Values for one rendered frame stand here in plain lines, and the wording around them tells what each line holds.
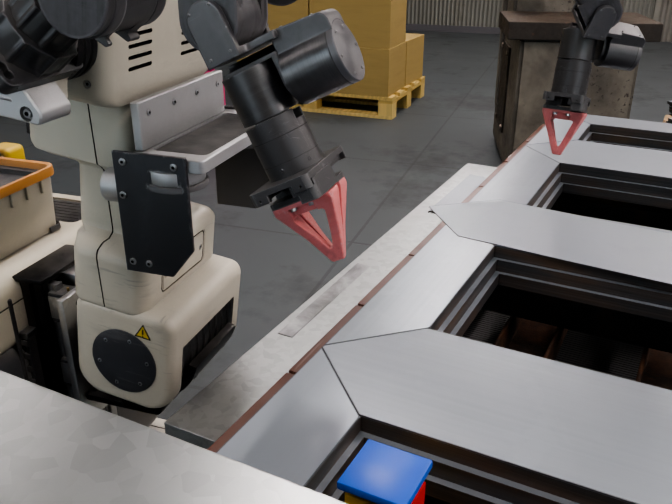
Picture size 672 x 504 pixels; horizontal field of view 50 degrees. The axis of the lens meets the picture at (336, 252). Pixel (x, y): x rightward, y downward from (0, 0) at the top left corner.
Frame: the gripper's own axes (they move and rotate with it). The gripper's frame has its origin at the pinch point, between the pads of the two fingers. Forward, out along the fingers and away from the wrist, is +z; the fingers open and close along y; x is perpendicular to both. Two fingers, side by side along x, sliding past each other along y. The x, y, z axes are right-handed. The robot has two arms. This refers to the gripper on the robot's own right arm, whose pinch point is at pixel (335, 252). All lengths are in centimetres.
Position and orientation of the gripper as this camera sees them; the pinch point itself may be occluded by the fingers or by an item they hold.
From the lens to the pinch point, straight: 71.6
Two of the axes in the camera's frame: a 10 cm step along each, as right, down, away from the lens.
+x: -8.5, 2.8, 4.5
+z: 4.2, 8.8, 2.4
